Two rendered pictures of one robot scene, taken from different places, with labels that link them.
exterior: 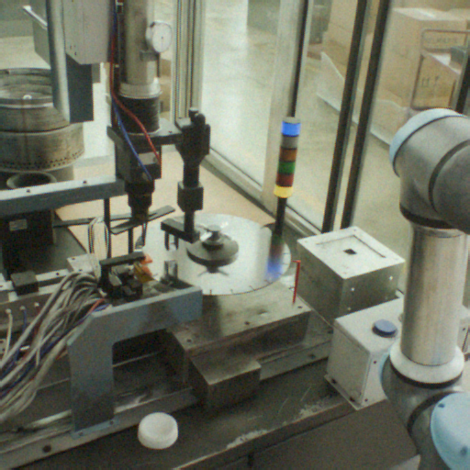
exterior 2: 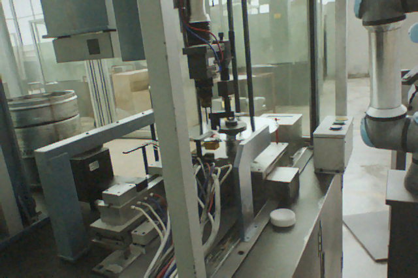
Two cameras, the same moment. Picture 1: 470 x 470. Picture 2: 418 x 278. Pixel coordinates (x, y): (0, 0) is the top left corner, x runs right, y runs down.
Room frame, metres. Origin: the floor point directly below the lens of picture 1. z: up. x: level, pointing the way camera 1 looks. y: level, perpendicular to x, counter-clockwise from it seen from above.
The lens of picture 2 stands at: (0.15, 0.68, 1.25)
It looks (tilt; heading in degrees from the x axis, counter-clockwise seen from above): 15 degrees down; 331
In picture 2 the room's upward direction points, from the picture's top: 6 degrees counter-clockwise
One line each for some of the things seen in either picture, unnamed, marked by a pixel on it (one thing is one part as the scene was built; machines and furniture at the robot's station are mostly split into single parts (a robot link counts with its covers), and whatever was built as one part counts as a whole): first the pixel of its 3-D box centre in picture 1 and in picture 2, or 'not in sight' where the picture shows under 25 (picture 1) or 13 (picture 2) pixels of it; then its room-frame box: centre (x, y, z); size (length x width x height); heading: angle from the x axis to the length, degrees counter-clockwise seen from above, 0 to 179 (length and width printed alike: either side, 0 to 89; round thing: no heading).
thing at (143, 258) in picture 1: (126, 271); (206, 145); (1.05, 0.21, 0.95); 0.10 x 0.03 x 0.07; 122
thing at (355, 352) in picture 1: (398, 345); (334, 142); (1.05, -0.35, 0.82); 0.28 x 0.11 x 0.15; 122
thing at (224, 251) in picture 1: (213, 244); (231, 124); (1.16, 0.05, 0.96); 0.11 x 0.11 x 0.03
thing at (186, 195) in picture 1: (191, 161); (223, 65); (1.10, 0.09, 1.17); 0.06 x 0.05 x 0.20; 113
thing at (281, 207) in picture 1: (278, 233); not in sight; (1.42, -0.11, 0.86); 0.02 x 0.02 x 0.22
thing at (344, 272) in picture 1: (345, 277); (277, 136); (1.29, -0.27, 0.82); 0.18 x 0.18 x 0.15; 32
